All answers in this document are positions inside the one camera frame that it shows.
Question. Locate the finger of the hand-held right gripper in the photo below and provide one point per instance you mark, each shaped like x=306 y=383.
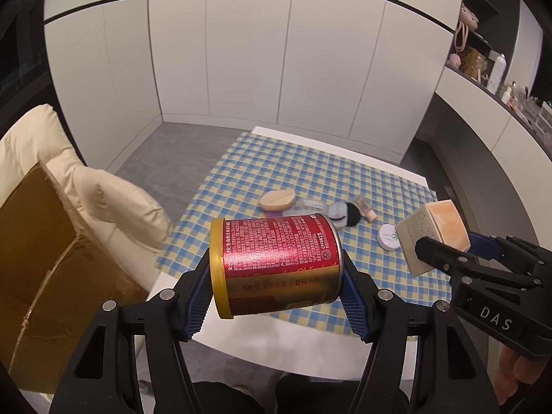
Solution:
x=483 y=245
x=435 y=252

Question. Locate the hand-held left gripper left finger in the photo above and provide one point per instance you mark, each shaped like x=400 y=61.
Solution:
x=196 y=306

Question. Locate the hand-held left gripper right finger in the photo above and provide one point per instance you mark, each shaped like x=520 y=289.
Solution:
x=356 y=306

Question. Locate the small orange carton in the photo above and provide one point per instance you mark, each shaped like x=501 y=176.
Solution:
x=448 y=224

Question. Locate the white round jar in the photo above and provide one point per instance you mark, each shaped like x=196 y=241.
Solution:
x=387 y=237

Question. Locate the small foundation bottle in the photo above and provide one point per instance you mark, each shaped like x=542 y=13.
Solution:
x=366 y=210

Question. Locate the translucent square lid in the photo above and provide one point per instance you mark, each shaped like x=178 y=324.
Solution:
x=337 y=216

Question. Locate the red and gold tin can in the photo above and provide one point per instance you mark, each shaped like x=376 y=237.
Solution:
x=276 y=258

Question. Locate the clear plastic case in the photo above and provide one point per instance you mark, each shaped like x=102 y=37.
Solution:
x=310 y=205

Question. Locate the beige oval powder puff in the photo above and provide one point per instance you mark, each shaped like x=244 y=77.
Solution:
x=278 y=199

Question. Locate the brown cardboard box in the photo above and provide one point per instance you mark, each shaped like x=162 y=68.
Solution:
x=43 y=267

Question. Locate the person's right hand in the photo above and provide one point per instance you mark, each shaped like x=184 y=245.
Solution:
x=517 y=373

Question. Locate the cream padded chair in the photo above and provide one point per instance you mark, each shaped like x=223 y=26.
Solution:
x=108 y=198

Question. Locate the clear drawer organizer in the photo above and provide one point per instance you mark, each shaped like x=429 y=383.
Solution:
x=539 y=114

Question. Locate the blue yellow checkered tablecloth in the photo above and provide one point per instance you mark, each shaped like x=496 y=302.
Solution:
x=267 y=168

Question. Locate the white spray bottle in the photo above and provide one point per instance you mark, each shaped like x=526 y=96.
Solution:
x=497 y=73

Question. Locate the yellow box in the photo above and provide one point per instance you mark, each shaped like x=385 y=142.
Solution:
x=471 y=60

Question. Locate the pink handbag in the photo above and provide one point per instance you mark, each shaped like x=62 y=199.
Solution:
x=463 y=30

